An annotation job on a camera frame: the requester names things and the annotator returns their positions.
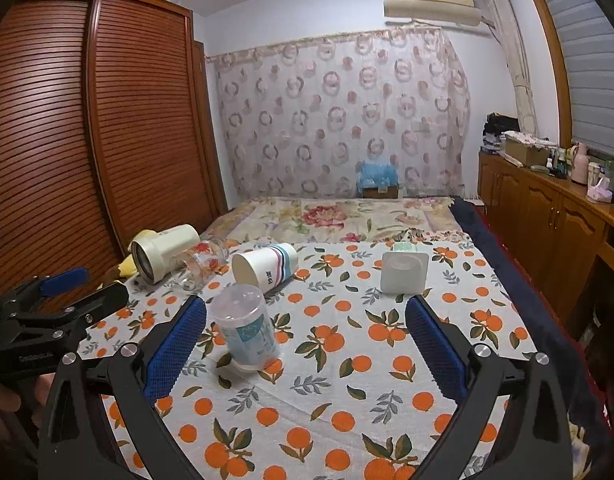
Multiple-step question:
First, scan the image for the cream air conditioner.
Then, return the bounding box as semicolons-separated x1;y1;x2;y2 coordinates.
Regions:
382;0;481;27

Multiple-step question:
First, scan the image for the small cardboard box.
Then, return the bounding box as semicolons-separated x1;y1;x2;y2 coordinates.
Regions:
361;185;404;200

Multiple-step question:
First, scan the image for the grey window blind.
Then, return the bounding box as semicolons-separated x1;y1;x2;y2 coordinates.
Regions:
528;0;614;162

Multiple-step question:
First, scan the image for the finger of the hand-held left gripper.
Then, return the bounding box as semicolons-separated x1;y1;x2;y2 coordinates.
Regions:
0;268;90;312
12;283;130;347

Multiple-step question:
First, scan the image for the orange fruit print cloth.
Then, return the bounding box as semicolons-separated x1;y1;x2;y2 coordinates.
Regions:
84;239;590;480

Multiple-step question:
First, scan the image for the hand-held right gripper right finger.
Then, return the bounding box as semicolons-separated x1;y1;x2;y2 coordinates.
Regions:
405;295;574;480

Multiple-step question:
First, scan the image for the circle patterned curtain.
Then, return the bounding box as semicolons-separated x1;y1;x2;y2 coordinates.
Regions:
206;26;473;200

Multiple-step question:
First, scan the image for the brown slatted wooden wardrobe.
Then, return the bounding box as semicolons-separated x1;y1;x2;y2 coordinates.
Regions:
0;0;229;313

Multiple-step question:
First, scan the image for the wooden sideboard cabinet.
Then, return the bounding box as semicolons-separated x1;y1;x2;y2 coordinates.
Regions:
476;151;614;333

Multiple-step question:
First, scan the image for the floral glass jar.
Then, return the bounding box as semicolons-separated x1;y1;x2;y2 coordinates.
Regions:
170;236;230;292

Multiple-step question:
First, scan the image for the person's left hand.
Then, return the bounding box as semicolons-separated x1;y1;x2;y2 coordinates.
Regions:
0;374;55;428

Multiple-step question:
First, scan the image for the clear plastic cup blue print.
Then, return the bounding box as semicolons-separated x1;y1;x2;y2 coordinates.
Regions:
209;283;284;372

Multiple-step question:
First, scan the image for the pink thermos bottle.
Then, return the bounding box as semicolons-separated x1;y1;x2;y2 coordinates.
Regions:
569;142;590;184

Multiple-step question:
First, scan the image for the cream thermos cup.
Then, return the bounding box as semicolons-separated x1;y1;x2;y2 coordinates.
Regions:
130;223;202;282

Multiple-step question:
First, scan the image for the floral bed sheet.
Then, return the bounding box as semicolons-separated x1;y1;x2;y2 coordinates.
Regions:
201;195;469;247

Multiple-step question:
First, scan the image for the cardboard box with floral cloth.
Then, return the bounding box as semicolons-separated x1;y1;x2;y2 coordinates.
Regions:
502;130;559;168

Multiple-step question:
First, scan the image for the white striped paper cup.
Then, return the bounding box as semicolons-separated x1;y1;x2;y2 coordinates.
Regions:
231;242;301;289

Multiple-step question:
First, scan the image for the white square plastic container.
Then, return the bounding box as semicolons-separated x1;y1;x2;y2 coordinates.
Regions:
380;242;431;295

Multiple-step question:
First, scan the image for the blue plastic bag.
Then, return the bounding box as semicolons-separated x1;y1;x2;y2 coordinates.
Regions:
356;159;401;189

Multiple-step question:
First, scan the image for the stack of dark clothes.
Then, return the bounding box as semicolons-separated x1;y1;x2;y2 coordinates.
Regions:
479;113;519;157

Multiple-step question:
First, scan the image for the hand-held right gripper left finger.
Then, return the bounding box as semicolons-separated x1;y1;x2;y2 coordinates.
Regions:
37;296;208;480

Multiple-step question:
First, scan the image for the white wrapped pipe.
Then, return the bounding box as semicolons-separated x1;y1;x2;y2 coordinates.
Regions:
478;0;539;137

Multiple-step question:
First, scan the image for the yellow cloth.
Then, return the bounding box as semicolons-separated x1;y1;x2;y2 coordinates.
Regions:
113;241;138;279

